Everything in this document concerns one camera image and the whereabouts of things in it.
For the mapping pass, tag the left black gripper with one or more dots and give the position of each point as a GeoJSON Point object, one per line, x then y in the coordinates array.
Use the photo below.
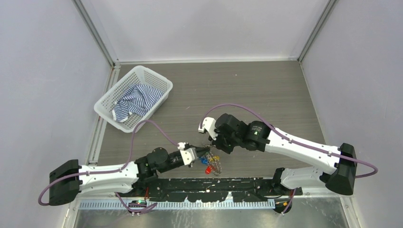
{"type": "Point", "coordinates": [199, 151]}

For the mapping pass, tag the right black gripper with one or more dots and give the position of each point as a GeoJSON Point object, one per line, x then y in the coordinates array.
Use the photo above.
{"type": "Point", "coordinates": [227, 149]}

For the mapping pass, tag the large metal keyring disc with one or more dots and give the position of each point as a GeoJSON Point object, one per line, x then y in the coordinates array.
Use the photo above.
{"type": "Point", "coordinates": [215, 163]}

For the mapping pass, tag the red key tag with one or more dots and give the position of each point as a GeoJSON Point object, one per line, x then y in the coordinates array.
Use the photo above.
{"type": "Point", "coordinates": [209, 170]}

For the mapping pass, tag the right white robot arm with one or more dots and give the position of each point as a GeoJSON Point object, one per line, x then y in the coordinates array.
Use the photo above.
{"type": "Point", "coordinates": [330, 166]}

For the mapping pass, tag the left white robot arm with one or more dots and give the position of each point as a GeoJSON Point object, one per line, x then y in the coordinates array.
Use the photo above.
{"type": "Point", "coordinates": [70, 179]}

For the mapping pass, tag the white plastic mesh basket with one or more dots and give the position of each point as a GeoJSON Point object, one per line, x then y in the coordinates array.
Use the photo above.
{"type": "Point", "coordinates": [137, 75]}

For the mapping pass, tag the blue white striped cloth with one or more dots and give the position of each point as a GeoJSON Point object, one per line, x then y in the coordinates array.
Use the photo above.
{"type": "Point", "coordinates": [137, 99]}

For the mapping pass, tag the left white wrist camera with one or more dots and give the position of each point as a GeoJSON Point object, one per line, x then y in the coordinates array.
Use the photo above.
{"type": "Point", "coordinates": [188, 153]}

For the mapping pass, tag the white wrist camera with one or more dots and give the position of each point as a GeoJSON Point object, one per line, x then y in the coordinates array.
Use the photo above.
{"type": "Point", "coordinates": [208, 126]}
{"type": "Point", "coordinates": [188, 153]}

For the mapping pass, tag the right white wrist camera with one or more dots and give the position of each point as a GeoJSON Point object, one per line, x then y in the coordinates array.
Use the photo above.
{"type": "Point", "coordinates": [208, 126]}

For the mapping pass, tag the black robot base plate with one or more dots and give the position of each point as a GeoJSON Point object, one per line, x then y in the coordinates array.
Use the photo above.
{"type": "Point", "coordinates": [207, 190]}

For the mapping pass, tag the white slotted cable duct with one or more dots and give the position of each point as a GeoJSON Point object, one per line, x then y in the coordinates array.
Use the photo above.
{"type": "Point", "coordinates": [111, 204]}

